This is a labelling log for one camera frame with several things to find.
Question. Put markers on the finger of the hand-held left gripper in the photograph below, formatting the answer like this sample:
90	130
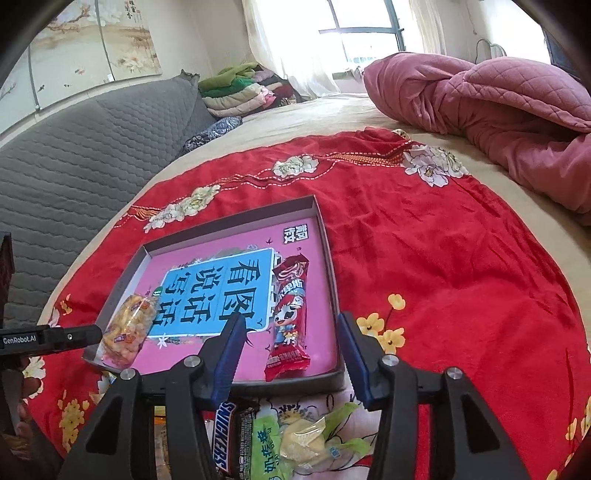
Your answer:
76	336

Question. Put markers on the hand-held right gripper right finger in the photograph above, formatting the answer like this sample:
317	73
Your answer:
358	369

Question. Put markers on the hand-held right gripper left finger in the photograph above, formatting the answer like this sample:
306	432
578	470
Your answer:
228	360

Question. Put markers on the grey cardboard box tray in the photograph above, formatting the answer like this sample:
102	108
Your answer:
314	384

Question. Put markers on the clear bag of yellow puffs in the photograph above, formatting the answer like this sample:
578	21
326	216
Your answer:
129	327

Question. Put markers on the person's left hand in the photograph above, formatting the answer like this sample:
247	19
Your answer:
23	429

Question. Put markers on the red snack stick packet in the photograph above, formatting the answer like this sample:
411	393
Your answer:
288	314

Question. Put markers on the brown chocolate bar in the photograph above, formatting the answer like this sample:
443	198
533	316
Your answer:
226	443

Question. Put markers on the green snack packet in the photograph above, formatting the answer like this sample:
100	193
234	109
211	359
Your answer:
268	452

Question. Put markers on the pink book with blue panel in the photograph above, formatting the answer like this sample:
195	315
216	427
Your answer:
295	240

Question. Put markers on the red floral blanket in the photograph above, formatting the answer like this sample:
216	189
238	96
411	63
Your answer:
438	254

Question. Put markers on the grey quilted headboard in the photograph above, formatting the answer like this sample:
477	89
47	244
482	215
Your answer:
69	161

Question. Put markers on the dark patterned cloth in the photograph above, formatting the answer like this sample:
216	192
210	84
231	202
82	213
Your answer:
212	131

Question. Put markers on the beige bed sheet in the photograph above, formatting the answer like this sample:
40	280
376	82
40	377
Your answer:
323	115

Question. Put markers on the stack of folded clothes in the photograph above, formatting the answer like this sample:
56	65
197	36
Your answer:
240	92

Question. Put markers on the pink quilted comforter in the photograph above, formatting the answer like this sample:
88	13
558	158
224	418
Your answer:
508	106

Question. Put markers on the white sheer curtain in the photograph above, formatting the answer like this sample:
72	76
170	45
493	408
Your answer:
286	46

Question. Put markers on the white metal rack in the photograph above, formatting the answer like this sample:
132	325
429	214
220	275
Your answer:
491	46

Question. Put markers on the black television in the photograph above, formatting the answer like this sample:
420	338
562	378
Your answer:
561	53

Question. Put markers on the floral wall painting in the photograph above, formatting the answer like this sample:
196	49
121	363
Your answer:
83	46

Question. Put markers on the window with dark frame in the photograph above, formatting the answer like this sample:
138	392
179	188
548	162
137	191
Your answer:
398	27

